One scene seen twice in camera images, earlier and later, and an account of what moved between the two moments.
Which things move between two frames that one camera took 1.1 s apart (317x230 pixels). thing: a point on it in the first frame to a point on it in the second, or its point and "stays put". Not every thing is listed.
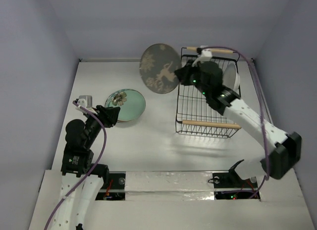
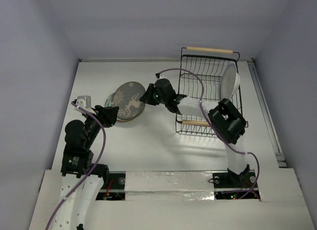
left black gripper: x=108 y=115 stays put
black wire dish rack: x=195 y=115 stays put
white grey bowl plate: x=231 y=77 stays put
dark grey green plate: x=157 y=65 to x=127 y=97
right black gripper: x=186 y=75 to x=150 y=93
